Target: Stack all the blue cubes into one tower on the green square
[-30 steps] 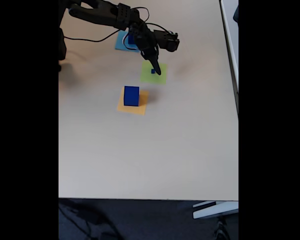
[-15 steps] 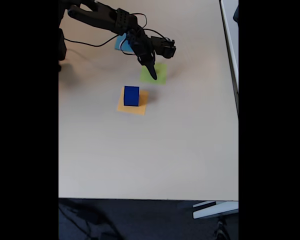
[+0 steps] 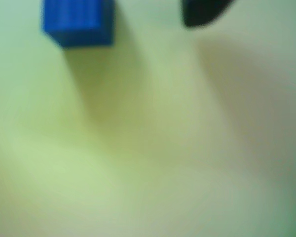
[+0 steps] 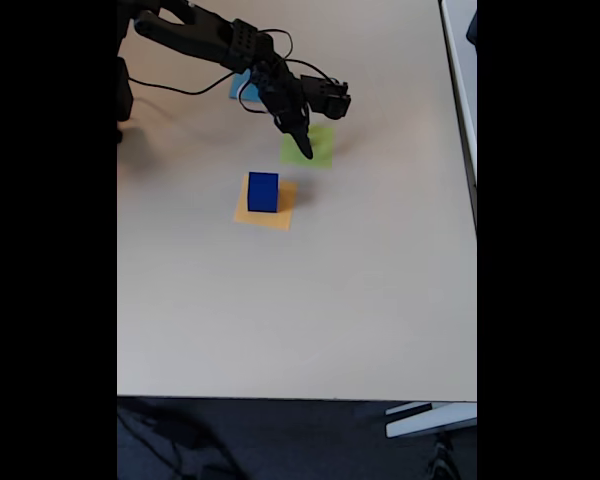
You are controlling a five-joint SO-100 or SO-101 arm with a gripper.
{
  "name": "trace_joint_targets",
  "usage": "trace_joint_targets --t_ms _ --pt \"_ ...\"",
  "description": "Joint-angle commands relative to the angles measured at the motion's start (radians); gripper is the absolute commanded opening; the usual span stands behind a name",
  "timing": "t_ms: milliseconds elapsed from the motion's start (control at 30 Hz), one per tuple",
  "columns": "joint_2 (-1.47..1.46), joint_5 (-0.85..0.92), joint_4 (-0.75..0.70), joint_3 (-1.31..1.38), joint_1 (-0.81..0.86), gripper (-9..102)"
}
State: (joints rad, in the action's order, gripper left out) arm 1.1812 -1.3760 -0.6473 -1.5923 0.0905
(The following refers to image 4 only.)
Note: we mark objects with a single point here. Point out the green paper square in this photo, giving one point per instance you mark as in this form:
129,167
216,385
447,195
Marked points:
322,150

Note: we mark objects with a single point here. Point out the blue paper square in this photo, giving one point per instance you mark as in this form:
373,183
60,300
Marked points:
236,89

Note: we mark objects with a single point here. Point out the orange paper square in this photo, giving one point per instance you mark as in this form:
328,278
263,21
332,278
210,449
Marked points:
260,220

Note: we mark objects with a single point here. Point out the largest blue cube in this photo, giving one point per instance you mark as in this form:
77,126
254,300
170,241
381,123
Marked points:
261,197

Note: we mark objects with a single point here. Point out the dark blue object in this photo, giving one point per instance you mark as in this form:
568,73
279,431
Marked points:
472,27

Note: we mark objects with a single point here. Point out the white table foot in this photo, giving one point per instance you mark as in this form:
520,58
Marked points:
430,422

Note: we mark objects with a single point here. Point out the black camera box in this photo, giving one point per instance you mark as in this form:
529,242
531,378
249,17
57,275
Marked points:
330,97

